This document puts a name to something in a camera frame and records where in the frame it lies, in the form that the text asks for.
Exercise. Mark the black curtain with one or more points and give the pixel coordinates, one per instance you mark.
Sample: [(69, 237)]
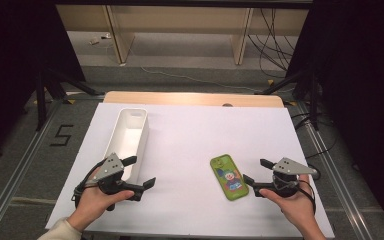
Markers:
[(363, 83), (10, 66)]

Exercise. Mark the person's right hand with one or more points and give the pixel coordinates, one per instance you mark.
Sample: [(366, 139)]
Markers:
[(293, 210)]

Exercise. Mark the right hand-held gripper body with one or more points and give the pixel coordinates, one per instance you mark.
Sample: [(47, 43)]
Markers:
[(285, 181)]

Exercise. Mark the black tripod stand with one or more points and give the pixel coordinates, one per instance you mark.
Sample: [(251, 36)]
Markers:
[(313, 100), (41, 96)]

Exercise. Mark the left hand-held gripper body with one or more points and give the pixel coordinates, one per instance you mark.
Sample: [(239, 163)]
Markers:
[(110, 168)]

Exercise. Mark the yellow tape piece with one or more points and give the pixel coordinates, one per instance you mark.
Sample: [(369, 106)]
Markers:
[(292, 103), (71, 101), (271, 82)]

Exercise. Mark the white power adapter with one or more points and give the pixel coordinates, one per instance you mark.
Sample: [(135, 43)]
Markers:
[(94, 41)]

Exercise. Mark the person's left hand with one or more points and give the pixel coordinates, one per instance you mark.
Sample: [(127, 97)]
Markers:
[(93, 204)]

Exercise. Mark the green cartoon phone case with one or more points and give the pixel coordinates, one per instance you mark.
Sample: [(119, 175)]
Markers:
[(228, 180)]

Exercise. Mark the white plastic storage box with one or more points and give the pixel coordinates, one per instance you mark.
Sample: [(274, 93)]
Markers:
[(130, 133)]

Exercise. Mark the metal floor rail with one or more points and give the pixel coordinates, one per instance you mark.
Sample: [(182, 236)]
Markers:
[(340, 186), (16, 170)]

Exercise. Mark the wooden desk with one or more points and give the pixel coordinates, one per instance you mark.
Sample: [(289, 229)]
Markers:
[(180, 20)]

